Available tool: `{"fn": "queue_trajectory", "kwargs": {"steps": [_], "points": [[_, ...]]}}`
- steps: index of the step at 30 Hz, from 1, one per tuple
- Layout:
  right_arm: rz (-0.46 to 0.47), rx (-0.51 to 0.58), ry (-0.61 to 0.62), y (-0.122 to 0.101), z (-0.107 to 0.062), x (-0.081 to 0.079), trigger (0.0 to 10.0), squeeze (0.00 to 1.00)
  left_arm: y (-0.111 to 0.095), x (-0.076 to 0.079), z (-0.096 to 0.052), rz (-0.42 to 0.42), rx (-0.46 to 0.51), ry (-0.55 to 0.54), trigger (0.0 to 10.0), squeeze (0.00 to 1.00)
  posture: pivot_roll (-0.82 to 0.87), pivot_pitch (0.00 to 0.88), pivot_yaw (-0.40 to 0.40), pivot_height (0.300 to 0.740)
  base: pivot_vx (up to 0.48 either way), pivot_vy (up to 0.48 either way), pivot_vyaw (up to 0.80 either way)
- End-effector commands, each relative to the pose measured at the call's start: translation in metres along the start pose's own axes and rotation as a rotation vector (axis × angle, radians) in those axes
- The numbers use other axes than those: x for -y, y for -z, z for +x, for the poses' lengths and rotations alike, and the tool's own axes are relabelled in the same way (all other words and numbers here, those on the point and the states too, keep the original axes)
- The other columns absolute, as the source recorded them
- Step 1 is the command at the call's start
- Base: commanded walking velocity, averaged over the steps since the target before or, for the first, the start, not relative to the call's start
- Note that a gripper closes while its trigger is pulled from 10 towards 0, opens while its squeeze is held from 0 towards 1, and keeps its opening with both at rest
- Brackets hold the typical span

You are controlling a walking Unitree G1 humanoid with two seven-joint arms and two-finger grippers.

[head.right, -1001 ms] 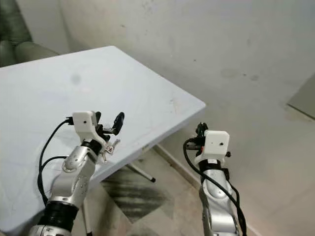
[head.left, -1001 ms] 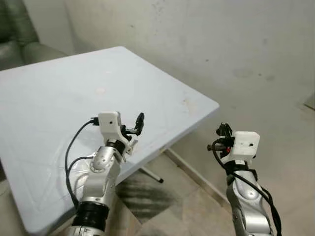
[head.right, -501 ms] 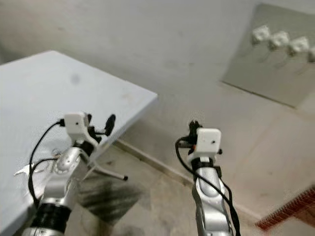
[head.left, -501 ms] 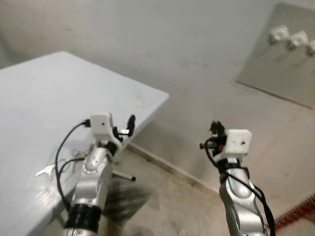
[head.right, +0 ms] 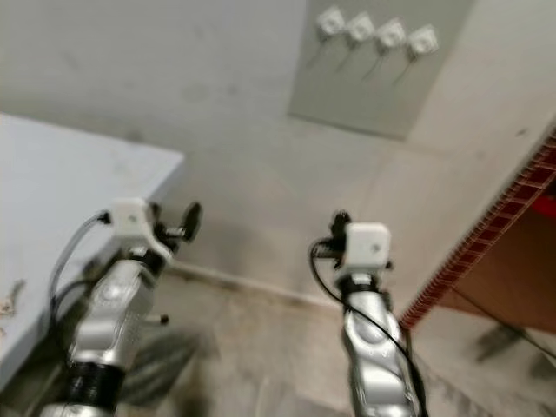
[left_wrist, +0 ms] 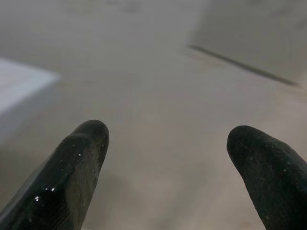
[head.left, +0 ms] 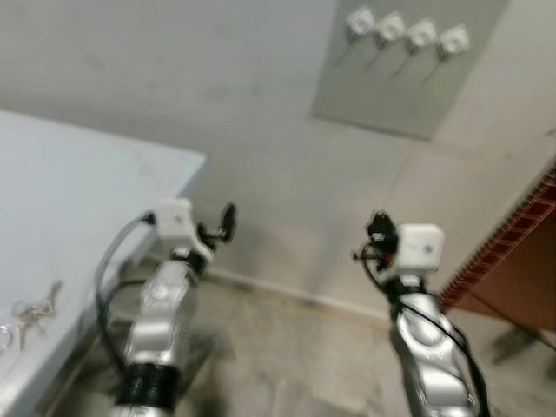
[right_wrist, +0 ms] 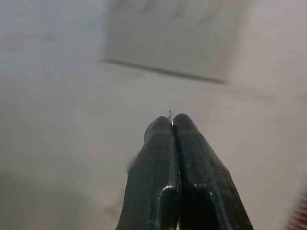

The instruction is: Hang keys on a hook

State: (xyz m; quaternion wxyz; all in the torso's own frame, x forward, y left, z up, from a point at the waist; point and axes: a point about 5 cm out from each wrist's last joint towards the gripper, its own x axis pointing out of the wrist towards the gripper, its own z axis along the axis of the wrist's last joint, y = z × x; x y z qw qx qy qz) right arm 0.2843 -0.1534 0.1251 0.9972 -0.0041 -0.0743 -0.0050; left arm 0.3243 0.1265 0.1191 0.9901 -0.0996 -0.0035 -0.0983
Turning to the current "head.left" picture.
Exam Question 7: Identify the white table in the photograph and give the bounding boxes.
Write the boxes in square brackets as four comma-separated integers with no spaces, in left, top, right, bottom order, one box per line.
[0,109,208,417]

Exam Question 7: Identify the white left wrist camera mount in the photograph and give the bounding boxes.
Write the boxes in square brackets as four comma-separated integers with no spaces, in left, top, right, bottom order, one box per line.
[154,198,215,263]

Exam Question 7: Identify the grey wall panel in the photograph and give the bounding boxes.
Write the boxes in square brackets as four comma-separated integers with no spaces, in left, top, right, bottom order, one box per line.
[311,0,510,142]

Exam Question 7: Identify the thin black floor cable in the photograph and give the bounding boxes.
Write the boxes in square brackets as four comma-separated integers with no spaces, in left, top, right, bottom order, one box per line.
[467,294,556,352]

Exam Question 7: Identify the white adhesive wall hook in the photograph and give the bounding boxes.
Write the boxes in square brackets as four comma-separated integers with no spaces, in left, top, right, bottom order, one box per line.
[345,6,377,43]
[374,11,407,50]
[406,18,439,56]
[437,23,473,63]

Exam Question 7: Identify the silver keys on ring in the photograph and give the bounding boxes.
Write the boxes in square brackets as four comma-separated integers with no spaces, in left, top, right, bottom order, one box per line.
[0,279,64,354]

